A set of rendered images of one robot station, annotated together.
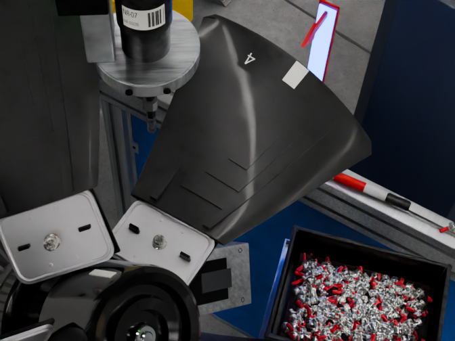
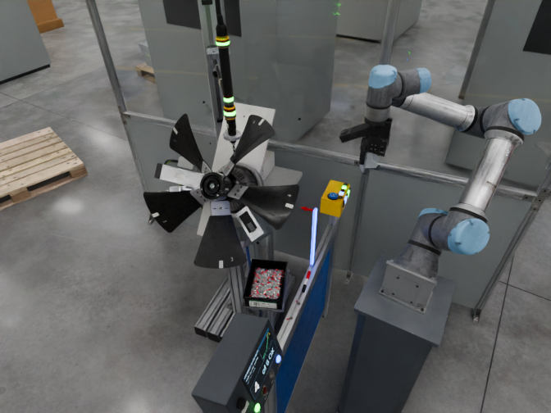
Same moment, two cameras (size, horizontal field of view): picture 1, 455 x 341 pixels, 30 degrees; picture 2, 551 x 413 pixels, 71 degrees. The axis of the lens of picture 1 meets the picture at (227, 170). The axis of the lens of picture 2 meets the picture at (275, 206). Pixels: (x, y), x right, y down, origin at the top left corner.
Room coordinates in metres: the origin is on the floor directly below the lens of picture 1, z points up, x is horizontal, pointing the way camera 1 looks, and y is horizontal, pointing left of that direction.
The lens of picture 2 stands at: (0.44, -1.25, 2.20)
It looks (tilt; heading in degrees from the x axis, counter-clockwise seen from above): 40 degrees down; 86
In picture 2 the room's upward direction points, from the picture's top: 1 degrees counter-clockwise
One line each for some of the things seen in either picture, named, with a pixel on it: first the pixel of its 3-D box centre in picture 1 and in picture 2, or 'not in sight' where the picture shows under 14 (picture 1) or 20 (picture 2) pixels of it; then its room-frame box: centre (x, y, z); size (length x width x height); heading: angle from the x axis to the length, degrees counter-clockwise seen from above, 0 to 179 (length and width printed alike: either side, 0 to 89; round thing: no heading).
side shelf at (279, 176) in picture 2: not in sight; (267, 178); (0.51, 0.60, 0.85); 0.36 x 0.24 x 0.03; 153
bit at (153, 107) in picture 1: (150, 109); not in sight; (0.36, 0.06, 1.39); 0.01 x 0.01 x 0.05
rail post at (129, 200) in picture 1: (131, 213); (328, 277); (0.83, 0.19, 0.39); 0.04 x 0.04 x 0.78; 63
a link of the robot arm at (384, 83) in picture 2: not in sight; (382, 86); (0.83, -0.18, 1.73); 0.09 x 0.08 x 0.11; 14
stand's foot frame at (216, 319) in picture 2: not in sight; (248, 303); (0.33, 0.30, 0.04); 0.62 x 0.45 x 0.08; 63
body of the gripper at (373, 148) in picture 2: not in sight; (375, 134); (0.84, -0.19, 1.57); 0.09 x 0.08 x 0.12; 153
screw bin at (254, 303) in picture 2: (356, 310); (266, 283); (0.46, -0.18, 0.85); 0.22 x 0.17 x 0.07; 78
